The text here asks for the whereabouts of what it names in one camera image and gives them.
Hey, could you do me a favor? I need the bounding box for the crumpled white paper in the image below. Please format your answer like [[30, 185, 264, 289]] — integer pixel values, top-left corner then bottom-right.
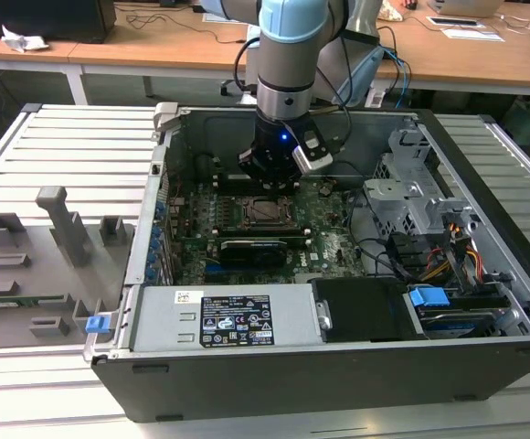
[[0, 25, 50, 54]]

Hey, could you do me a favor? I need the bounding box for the silver CPU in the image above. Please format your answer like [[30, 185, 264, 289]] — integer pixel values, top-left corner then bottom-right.
[[251, 200, 285, 220]]

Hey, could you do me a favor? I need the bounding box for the blue disk carrier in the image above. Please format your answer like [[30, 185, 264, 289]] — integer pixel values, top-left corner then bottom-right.
[[408, 284, 450, 317]]

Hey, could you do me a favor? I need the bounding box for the green RAM stick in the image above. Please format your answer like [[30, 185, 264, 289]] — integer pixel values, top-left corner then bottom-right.
[[0, 294, 68, 308]]

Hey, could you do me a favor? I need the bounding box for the black monitor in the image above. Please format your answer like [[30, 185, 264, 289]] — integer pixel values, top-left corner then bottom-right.
[[0, 0, 117, 45]]

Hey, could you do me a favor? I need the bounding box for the CPU socket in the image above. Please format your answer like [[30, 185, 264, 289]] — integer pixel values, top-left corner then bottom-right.
[[240, 195, 300, 230]]

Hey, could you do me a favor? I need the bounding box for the hard disk drive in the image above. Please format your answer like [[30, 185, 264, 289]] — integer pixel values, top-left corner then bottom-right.
[[418, 308, 506, 340]]

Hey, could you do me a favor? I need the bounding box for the black plastic shroud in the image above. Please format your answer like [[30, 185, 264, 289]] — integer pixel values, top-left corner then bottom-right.
[[313, 277, 426, 344]]

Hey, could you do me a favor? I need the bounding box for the grey case latch handle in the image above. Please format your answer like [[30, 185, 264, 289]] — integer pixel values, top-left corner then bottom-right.
[[154, 102, 182, 134]]

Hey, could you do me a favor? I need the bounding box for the beige crumpled bag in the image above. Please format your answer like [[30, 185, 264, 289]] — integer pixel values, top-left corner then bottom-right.
[[378, 0, 406, 22]]

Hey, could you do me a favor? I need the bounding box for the yellow red wire bundle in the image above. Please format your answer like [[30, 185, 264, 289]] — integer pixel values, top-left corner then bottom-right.
[[422, 219, 483, 283]]

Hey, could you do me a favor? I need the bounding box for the silver laptop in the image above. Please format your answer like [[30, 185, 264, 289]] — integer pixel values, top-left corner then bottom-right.
[[429, 0, 506, 18]]

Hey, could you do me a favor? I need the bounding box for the wooden desk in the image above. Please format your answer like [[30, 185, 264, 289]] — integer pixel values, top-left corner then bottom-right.
[[0, 36, 88, 106], [68, 0, 530, 98]]

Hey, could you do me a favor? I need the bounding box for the white tablet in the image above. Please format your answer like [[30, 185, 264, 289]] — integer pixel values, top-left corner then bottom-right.
[[427, 16, 481, 27]]

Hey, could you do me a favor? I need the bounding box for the blue latch clip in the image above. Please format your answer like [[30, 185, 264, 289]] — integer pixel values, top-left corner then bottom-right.
[[85, 314, 111, 336]]

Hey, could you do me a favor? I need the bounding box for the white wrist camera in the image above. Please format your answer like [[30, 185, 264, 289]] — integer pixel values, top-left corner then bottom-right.
[[291, 131, 335, 174]]

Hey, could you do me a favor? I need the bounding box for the small white device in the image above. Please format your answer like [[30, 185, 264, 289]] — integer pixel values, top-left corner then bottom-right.
[[366, 85, 388, 110]]

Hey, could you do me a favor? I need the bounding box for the grey parts rack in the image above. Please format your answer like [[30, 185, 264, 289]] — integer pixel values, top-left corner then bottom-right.
[[0, 185, 137, 351]]

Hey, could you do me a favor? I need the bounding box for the black wire bundle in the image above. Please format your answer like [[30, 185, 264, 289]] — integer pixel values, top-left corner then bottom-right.
[[383, 230, 435, 281]]

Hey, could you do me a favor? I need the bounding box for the green motherboard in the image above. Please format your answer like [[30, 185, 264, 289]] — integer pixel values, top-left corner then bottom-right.
[[166, 177, 367, 287]]

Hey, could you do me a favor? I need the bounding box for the metal drive cage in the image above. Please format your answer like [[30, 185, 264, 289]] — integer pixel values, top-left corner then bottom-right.
[[363, 127, 482, 240]]

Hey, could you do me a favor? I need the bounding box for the black RAM slot bank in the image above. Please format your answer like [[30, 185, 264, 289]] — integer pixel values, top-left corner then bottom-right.
[[207, 226, 312, 251], [210, 172, 266, 197]]

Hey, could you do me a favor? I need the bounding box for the pale blue teach pendant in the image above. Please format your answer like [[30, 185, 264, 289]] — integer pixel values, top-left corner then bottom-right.
[[335, 45, 386, 106]]

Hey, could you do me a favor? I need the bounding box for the black PC case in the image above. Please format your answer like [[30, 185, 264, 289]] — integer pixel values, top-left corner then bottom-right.
[[90, 102, 530, 424]]

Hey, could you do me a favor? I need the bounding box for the grey power supply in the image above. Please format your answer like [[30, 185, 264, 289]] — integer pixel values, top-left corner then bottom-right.
[[130, 283, 322, 353]]

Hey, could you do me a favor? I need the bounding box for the white paper sheet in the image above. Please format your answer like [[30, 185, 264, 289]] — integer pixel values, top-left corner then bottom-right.
[[442, 27, 506, 43], [202, 12, 248, 24]]

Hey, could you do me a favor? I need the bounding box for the black graphics card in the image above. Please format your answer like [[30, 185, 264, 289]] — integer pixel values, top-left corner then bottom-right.
[[218, 237, 290, 269]]

